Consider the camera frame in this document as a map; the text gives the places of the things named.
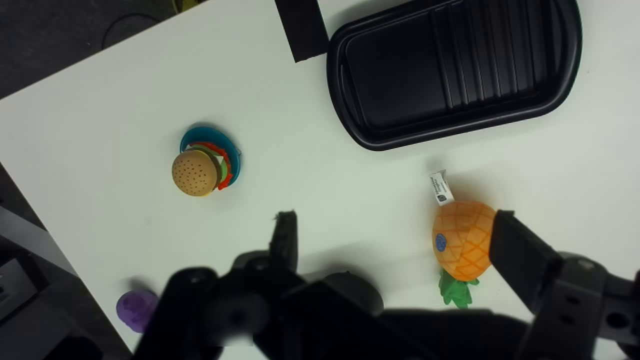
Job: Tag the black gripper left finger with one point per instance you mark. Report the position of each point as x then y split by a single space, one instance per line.
284 240

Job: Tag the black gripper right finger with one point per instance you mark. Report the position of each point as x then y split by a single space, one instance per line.
519 257

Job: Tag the orange plush pineapple toy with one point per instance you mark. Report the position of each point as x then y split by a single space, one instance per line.
463 240

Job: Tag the toy hamburger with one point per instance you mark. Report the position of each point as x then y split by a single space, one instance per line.
195 173

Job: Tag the small burger toy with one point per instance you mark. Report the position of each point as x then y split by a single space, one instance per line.
209 132

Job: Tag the purple toy fruit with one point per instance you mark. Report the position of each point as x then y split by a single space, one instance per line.
137 309

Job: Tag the black grill pan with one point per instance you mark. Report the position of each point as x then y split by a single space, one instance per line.
453 71

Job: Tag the grey flat panel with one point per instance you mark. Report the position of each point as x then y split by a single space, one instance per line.
27 237

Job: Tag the dark grey box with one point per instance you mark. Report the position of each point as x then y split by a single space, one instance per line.
13 290

